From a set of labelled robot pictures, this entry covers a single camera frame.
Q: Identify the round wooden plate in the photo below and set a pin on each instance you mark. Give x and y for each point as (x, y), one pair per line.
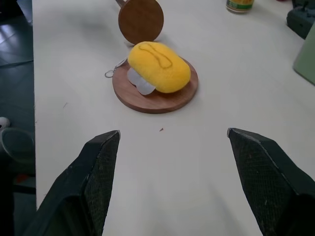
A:
(157, 100)

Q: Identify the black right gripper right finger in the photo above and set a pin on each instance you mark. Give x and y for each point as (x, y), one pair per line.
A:
(268, 182)

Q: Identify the dark grey controller device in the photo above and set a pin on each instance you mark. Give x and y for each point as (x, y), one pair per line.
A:
(300, 20)

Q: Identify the yellow plush toy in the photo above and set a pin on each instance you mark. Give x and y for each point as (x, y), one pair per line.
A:
(160, 66)

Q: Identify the glass jar with green label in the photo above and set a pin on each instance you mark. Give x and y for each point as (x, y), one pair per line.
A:
(240, 5)

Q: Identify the round wooden disc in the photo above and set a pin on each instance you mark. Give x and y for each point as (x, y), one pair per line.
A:
(140, 22)

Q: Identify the pale green box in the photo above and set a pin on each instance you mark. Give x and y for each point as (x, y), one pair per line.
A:
(306, 61)

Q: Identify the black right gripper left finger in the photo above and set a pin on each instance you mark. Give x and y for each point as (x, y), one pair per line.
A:
(81, 186)

